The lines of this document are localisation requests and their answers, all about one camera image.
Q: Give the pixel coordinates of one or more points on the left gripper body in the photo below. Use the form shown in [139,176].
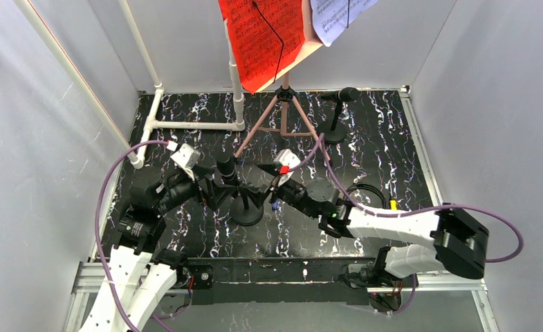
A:
[203,189]

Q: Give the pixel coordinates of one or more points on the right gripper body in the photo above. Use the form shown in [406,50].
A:
[274,187]

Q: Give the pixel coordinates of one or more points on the black microphone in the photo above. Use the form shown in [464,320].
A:
[347,94]
[226,166]

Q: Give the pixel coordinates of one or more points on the white PVC pipe frame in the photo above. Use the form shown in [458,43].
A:
[151,123]

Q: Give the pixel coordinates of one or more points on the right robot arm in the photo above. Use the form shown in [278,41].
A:
[445,238]

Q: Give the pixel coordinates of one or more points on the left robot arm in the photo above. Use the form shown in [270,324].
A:
[137,274]

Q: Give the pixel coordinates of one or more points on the pink tripod music stand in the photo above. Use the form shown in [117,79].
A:
[285,95]

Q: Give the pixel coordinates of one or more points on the red sheet music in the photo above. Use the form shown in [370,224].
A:
[266,37]

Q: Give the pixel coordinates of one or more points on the white sheet music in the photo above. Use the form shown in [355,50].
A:
[330,18]

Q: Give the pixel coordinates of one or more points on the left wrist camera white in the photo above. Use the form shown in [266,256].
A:
[184,157]

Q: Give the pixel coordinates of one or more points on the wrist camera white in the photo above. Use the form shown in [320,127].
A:
[285,161]
[184,157]

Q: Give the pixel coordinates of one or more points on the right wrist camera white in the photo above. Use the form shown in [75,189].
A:
[285,161]

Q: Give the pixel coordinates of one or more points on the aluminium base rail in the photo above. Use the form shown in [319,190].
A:
[274,280]

